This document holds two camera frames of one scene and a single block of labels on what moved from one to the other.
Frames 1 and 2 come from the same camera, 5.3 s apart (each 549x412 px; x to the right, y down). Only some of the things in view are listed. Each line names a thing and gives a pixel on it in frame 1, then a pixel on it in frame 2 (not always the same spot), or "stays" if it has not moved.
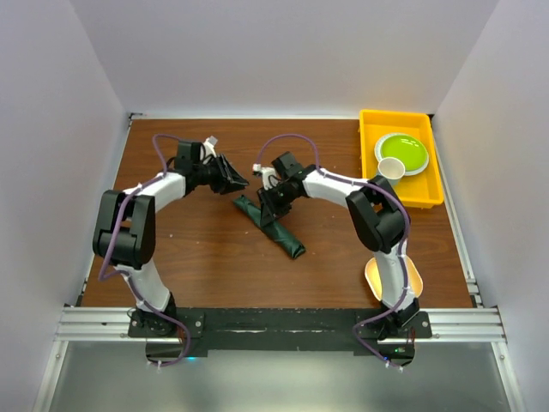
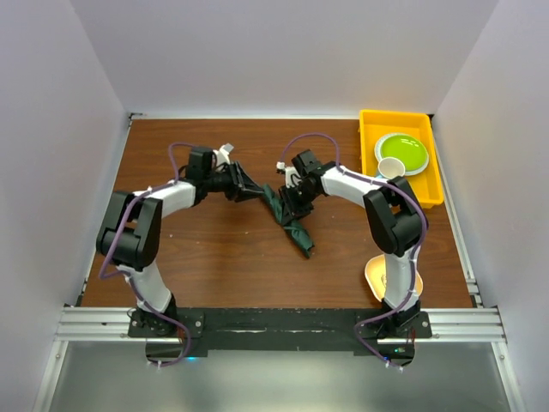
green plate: x=408 y=149 stays
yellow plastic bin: x=420 y=190 stays
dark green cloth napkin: x=273 y=230 → x=296 y=230
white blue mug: x=391 y=169 stays
